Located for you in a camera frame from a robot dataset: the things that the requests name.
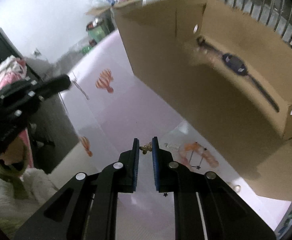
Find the white fleece garment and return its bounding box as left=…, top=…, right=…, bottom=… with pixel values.
left=0, top=167, right=59, bottom=238

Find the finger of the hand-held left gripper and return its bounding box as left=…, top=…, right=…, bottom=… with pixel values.
left=35, top=74, right=72, bottom=100

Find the gold butterfly brooch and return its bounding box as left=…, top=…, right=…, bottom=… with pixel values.
left=139, top=141, right=153, bottom=155

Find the pink white striped cloth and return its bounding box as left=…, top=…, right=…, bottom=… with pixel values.
left=0, top=56, right=28, bottom=90

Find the black smart watch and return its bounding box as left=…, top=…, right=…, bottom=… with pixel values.
left=196, top=36, right=280, bottom=112

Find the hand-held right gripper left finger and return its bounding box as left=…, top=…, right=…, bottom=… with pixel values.
left=13, top=137, right=140, bottom=240

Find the large cardboard box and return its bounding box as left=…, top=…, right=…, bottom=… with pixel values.
left=111, top=0, right=292, bottom=202

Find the green container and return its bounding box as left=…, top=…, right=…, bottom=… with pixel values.
left=86, top=20, right=111, bottom=43

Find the metal railing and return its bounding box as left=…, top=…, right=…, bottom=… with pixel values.
left=181, top=0, right=292, bottom=43

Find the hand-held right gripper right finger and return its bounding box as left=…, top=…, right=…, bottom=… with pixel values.
left=152, top=136, right=277, bottom=240

